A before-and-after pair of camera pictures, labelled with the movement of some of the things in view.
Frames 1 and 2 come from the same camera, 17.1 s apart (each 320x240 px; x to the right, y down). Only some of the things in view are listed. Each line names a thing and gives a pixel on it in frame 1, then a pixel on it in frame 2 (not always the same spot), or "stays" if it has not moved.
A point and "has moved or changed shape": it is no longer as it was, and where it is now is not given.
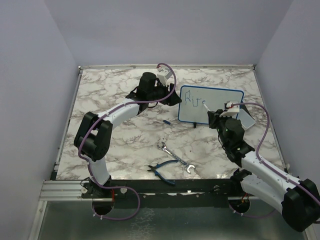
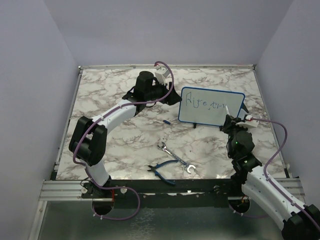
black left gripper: [172, 100] stays
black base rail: [169, 193] stays
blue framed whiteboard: [192, 109] stays
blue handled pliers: [153, 169] stays
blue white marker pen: [206, 107] has moved or changed shape
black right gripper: [214, 117] → [230, 123]
